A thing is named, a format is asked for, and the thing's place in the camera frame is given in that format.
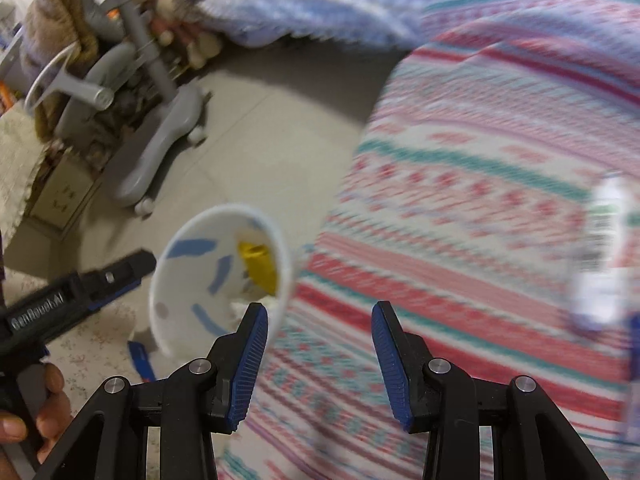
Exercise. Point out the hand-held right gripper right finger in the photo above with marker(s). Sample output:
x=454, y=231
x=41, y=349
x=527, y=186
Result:
x=392, y=365

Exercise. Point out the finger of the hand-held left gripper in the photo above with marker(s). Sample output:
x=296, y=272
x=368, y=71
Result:
x=117, y=272

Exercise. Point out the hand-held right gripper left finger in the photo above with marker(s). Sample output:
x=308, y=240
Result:
x=246, y=365

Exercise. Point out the white plastic bin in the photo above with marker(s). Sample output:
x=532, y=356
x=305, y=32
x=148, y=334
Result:
x=185, y=270

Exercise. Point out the white plastic bottle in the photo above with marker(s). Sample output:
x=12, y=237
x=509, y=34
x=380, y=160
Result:
x=602, y=255

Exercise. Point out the person's left hand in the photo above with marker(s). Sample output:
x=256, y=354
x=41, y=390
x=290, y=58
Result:
x=55, y=405

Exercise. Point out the crumpled white tissue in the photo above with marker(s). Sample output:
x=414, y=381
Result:
x=252, y=306

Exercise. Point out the floral cloth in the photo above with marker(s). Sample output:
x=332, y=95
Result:
x=95, y=355

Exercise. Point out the cardboard box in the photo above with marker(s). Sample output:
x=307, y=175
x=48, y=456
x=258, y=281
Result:
x=65, y=192

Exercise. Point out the yellow snack packet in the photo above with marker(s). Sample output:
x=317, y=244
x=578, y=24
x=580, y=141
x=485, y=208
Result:
x=257, y=267

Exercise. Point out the cream lace cloth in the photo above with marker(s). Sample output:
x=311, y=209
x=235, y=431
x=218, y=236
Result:
x=15, y=170

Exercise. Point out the grey swivel chair base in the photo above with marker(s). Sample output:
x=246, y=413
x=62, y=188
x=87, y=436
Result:
x=150, y=110

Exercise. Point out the pink striped patterned blanket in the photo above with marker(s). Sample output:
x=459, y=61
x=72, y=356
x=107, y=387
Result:
x=475, y=160

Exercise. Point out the beige plush toy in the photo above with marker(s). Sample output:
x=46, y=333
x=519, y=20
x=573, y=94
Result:
x=195, y=45

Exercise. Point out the brown fuzzy cloth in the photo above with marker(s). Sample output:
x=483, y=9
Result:
x=60, y=5

